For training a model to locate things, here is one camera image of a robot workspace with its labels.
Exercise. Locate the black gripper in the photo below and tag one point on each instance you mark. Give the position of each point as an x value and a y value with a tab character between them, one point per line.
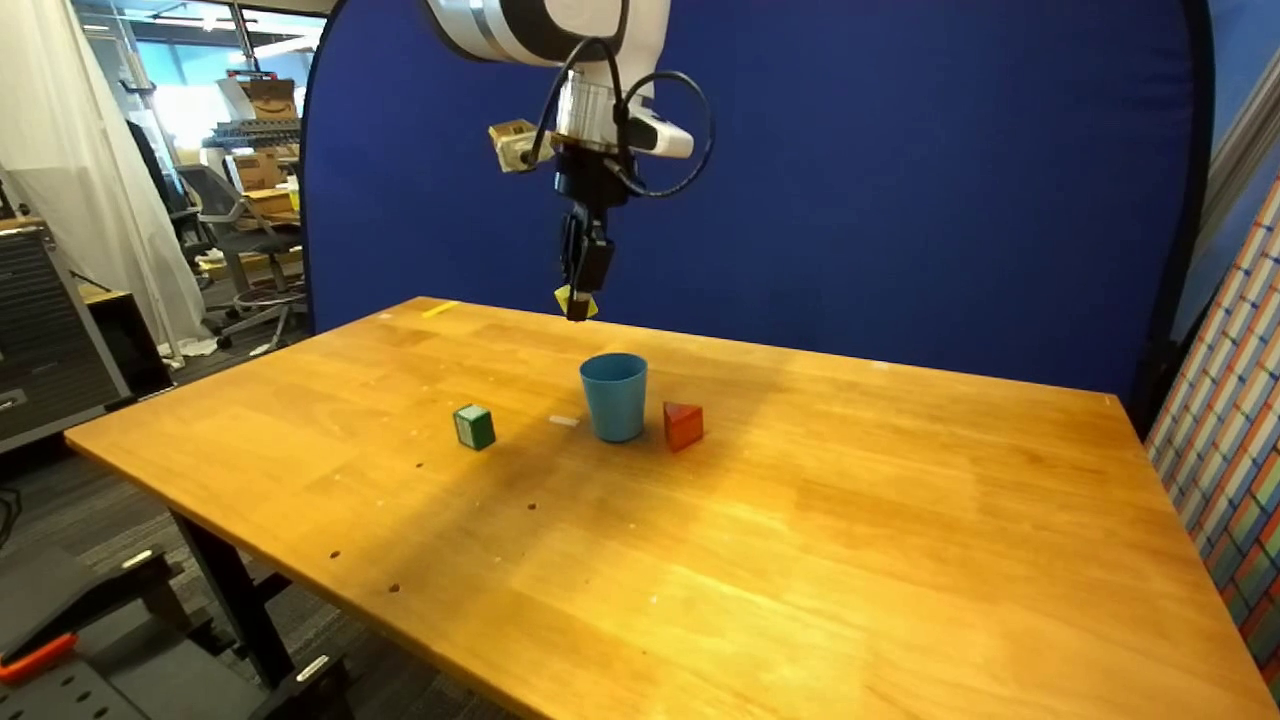
594	182

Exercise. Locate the blue plastic cup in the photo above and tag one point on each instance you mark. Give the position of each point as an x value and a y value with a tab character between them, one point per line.
613	403

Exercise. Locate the red wooden block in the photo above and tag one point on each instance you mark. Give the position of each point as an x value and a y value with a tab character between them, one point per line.
682	425

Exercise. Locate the green block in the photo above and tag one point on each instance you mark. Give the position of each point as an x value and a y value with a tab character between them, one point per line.
475	429

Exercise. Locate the blue fabric backdrop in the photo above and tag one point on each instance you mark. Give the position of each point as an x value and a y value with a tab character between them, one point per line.
866	172

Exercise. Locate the shelf with cardboard boxes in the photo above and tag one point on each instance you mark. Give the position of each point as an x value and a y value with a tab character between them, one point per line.
260	133

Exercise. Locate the black table leg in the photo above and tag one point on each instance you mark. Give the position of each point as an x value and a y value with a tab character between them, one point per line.
243	602

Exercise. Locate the white curtain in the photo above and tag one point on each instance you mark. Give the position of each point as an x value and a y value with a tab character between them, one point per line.
83	144

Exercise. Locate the black equipment case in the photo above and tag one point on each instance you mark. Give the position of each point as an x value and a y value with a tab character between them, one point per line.
44	334

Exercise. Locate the colourful patterned panel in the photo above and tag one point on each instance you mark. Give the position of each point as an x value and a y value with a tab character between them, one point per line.
1225	441

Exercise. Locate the beige wrist camera box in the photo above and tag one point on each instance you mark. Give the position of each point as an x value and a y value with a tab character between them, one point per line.
519	144

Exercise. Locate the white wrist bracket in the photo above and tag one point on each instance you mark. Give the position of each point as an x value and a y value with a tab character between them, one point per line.
660	139

